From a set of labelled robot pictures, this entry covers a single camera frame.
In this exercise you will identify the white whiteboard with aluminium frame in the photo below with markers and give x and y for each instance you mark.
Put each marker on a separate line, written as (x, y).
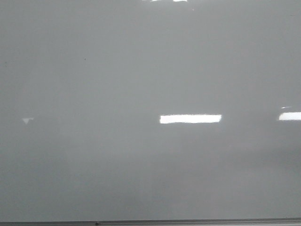
(148, 110)

